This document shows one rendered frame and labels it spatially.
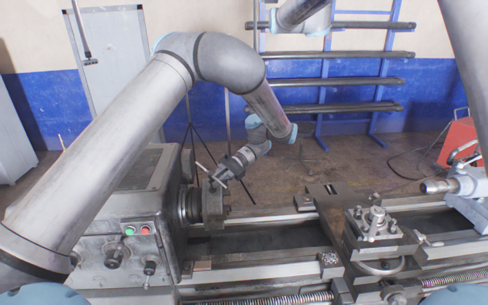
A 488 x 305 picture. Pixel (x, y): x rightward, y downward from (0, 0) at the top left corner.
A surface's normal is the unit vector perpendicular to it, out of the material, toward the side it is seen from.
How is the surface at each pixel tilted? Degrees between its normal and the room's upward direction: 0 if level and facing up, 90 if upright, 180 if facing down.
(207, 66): 100
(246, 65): 83
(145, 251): 90
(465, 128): 90
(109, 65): 90
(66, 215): 70
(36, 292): 5
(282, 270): 36
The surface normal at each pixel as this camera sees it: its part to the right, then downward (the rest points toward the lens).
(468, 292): -0.11, -0.86
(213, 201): 0.04, -0.27
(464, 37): -0.99, 0.10
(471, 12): -0.94, 0.04
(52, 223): 0.68, -0.13
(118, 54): 0.07, 0.48
